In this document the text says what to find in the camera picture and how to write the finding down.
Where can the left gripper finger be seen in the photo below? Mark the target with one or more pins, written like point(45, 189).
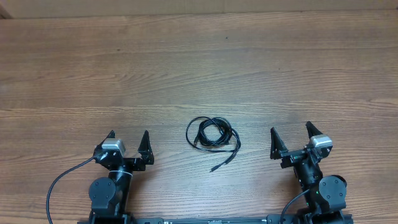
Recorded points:
point(145, 149)
point(110, 135)

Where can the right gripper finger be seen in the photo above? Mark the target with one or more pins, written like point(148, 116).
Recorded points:
point(312, 130)
point(277, 145)

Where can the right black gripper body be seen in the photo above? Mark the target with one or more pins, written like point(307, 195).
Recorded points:
point(292, 157)

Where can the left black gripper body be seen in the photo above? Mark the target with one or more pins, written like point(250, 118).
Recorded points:
point(132, 165)

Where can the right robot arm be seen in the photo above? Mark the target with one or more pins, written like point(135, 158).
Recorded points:
point(323, 197)

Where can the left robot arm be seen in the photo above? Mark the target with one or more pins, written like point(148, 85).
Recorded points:
point(109, 194)

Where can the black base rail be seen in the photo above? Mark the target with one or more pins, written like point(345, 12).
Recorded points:
point(269, 219)

